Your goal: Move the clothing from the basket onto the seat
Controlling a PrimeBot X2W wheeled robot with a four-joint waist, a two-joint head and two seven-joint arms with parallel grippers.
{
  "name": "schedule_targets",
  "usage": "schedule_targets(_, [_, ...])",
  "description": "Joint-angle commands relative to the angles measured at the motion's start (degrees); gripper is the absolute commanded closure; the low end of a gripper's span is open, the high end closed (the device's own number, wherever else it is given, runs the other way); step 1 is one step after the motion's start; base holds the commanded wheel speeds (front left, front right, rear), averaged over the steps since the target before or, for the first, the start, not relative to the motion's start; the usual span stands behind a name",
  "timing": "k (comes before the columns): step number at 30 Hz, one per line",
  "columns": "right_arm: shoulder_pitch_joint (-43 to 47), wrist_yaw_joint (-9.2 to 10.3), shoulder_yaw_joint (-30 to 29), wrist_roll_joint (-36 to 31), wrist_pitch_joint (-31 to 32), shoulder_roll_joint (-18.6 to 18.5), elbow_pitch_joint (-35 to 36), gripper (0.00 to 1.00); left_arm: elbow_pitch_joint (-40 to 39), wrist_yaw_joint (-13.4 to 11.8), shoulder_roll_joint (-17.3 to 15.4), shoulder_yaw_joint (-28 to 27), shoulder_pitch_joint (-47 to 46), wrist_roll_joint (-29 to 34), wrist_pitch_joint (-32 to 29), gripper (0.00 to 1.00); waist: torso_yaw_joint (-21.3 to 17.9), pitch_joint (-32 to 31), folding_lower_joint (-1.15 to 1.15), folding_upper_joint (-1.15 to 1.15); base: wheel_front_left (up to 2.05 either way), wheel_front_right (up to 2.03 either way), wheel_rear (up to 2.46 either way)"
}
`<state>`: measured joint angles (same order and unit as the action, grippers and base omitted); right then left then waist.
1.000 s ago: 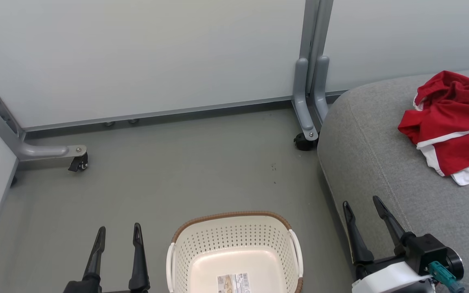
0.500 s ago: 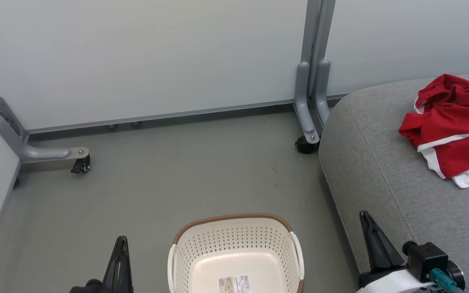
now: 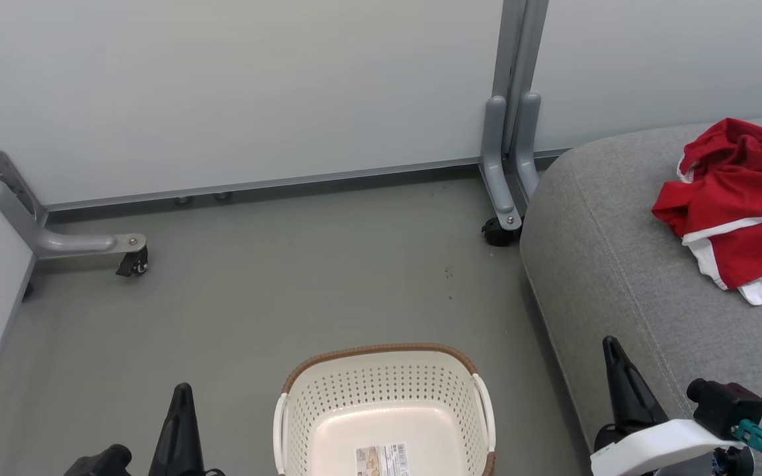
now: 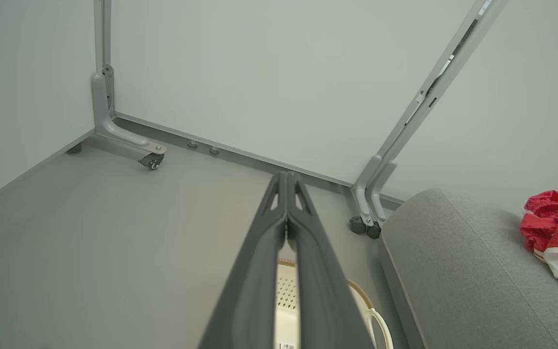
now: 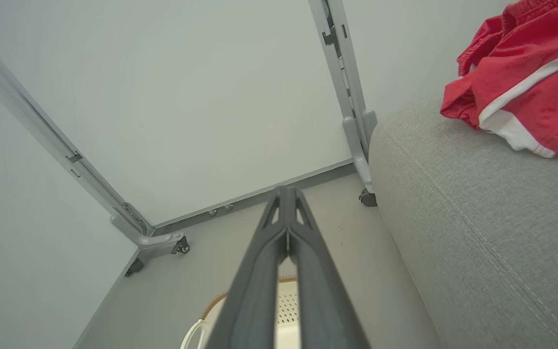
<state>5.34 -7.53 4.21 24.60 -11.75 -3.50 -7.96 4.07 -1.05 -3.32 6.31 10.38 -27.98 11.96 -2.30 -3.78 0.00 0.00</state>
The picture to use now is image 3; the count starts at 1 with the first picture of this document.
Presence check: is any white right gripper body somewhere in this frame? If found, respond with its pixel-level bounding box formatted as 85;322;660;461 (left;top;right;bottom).
589;418;747;476

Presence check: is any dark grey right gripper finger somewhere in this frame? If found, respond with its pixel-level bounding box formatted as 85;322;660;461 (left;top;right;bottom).
594;336;670;452

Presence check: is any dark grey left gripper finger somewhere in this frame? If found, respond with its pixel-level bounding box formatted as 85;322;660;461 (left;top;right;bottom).
148;383;205;476

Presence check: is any red clothing with white stripes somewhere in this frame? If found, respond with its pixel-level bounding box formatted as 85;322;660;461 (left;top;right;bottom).
651;118;762;306

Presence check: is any printed paper basket label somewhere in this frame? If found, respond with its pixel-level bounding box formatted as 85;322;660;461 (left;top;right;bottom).
355;442;412;476

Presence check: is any cream perforated plastic laundry basket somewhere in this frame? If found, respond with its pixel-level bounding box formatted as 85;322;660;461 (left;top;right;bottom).
273;343;497;476

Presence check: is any grey fabric sofa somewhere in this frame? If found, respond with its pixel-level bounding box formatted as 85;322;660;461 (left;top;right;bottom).
520;114;762;476

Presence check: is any black caster wheel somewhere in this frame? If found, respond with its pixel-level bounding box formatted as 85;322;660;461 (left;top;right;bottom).
115;246;149;278
482;217;522;248

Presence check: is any grey metal partition stand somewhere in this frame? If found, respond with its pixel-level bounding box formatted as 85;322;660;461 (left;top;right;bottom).
479;0;550;232
0;91;148;260

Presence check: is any grey panel bottom rail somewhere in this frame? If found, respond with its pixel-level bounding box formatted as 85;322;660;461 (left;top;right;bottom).
44;156;484;214

